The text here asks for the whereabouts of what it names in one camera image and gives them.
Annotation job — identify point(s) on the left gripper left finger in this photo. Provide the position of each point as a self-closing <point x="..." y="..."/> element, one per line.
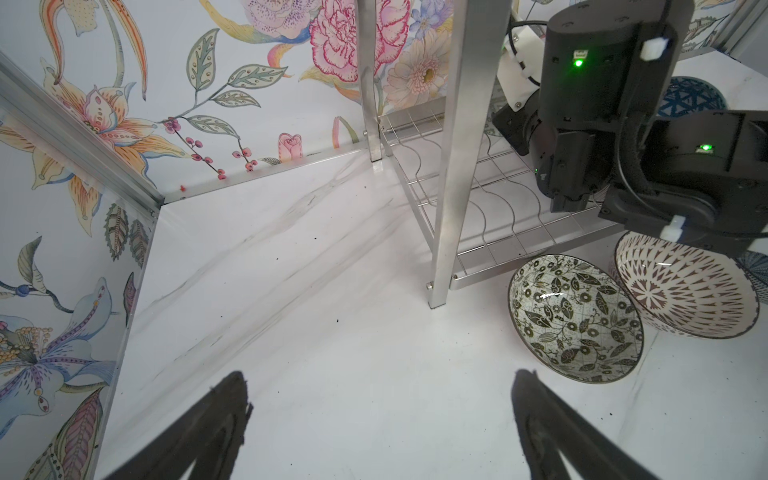
<point x="203" y="443"/>

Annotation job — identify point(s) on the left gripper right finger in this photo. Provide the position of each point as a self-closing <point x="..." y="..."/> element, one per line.
<point x="553" y="435"/>

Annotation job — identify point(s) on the blue triangle pattern bowl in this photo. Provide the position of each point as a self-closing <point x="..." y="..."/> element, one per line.
<point x="687" y="95"/>

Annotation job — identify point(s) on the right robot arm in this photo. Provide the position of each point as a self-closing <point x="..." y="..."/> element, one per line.
<point x="585" y="111"/>

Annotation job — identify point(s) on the steel two-tier dish rack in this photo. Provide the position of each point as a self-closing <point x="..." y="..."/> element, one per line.
<point x="434" y="148"/>

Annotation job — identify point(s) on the brown white sunburst bowl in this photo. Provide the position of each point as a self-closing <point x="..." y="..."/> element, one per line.
<point x="685" y="291"/>

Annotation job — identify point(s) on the dark blue petal bowl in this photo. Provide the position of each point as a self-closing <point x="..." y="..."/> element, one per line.
<point x="756" y="268"/>

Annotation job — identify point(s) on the left aluminium frame post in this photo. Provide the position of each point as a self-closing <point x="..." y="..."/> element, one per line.
<point x="43" y="120"/>

